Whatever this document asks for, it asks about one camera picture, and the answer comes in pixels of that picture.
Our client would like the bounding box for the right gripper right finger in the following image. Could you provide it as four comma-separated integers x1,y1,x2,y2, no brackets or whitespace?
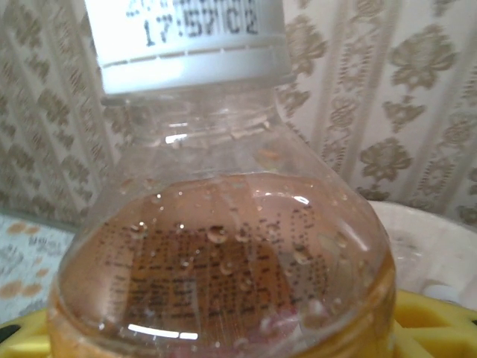
393,289,477,358

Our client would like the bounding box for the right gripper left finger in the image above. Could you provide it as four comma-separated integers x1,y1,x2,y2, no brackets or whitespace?
0,307,53,358

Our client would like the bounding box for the red gold label bottle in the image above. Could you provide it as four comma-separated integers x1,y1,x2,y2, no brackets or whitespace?
46,0,398,358

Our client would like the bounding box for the floral tablecloth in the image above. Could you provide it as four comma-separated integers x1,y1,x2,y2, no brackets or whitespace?
0,212,85,325

